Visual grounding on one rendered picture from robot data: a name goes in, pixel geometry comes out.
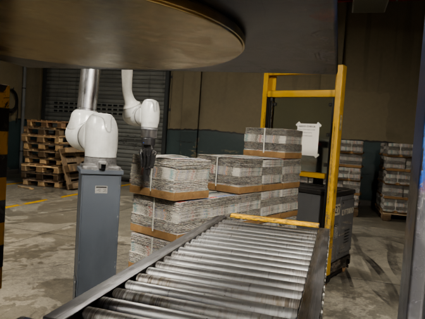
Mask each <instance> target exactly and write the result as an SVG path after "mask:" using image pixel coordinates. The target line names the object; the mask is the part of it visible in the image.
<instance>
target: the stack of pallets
mask: <svg viewBox="0 0 425 319"><path fill-rule="evenodd" d="M36 122H41V126H35V124H36ZM53 123H57V124H58V126H57V127H53V126H52V124H53ZM68 123H69V122H63V121H52V120H33V119H27V126H23V128H24V132H23V134H22V141H23V156H25V162H24V163H21V166H22V168H21V173H22V174H21V178H23V185H33V184H38V185H37V186H38V187H47V186H52V185H54V188H57V189H60V188H64V187H66V185H63V184H65V183H66V181H65V178H64V175H65V174H64V173H63V170H62V166H63V165H62V163H61V157H60V156H59V152H58V149H61V148H64V145H67V146H68V147H72V146H71V145H70V144H69V143H68V141H67V140H66V137H65V134H64V131H66V127H67V126H68ZM32 129H39V132H38V133H32ZM49 130H53V131H54V133H53V134H49ZM30 137H37V140H30ZM47 138H51V140H48V139H47ZM63 138H65V141H63ZM32 144H38V147H32ZM49 146H54V147H49ZM32 151H36V152H38V154H32ZM49 153H51V154H49ZM33 159H40V161H33ZM50 165H51V166H50ZM30 166H36V168H30ZM30 173H32V174H36V175H30ZM31 181H36V182H32V183H31ZM48 182H50V184H48Z"/></svg>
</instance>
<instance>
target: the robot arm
mask: <svg viewBox="0 0 425 319"><path fill-rule="evenodd" d="M100 72H101V69H81V71H80V83H79V91H78V103H77V109H76V110H74V111H73V112H72V113H71V117H70V121H69V123H68V126H67V127H66V131H65V137H66V140H67V141H68V143H69V144H70V145H71V146H72V147H74V148H75V149H77V150H80V151H85V157H84V163H81V164H80V166H81V167H82V169H85V170H121V167H119V166H117V164H116V154H117V149H118V126H117V123H116V120H115V119H114V117H113V116H112V115H110V114H107V113H98V112H96V111H97V98H98V92H99V79H100ZM121 77H122V93H123V99H124V102H125V105H124V107H123V114H122V117H123V120H124V121H125V122H126V123H127V124H129V125H133V126H141V135H140V136H141V137H143V138H142V149H141V150H139V155H140V165H141V167H142V168H143V169H144V172H143V174H144V180H143V181H144V182H148V181H149V175H150V169H151V168H153V167H154V162H155V159H156V155H157V151H155V150H154V146H155V143H156V140H155V139H154V138H157V127H158V124H159V117H160V110H159V103H158V102H157V101H156V100H153V99H145V100H144V102H143V103H142V104H141V103H140V102H139V101H137V100H136V99H135V98H134V96H133V93H132V77H133V70H121Z"/></svg>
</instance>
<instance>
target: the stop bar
mask: <svg viewBox="0 0 425 319"><path fill-rule="evenodd" d="M230 218H239V219H244V220H255V221H261V222H271V223H281V224H287V225H297V226H303V227H313V228H319V227H320V223H312V222H302V221H296V220H286V219H280V218H270V217H263V216H253V215H243V214H236V213H231V214H230Z"/></svg>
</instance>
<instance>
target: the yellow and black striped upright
mask: <svg viewBox="0 0 425 319"><path fill-rule="evenodd" d="M9 90H10V86H9V85H3V84H0V289H1V287H2V272H3V268H2V266H3V252H4V222H5V206H6V176H7V160H8V130H9V109H8V108H9Z"/></svg>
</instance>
